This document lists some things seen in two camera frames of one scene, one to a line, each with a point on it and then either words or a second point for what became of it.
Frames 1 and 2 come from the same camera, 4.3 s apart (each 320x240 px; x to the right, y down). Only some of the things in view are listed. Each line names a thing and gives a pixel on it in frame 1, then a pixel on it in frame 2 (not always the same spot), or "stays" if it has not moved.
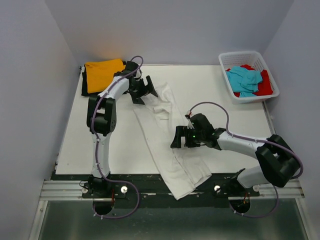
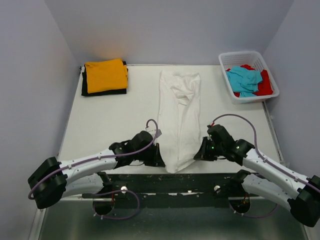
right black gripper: [182, 131] to [202, 154]
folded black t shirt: [84, 91] stays
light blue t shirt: [244, 81] stays
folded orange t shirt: [100, 74] stays
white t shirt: [179, 169] to [179, 118]
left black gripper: [136, 97] to [156, 160]
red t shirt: [265, 87] stays
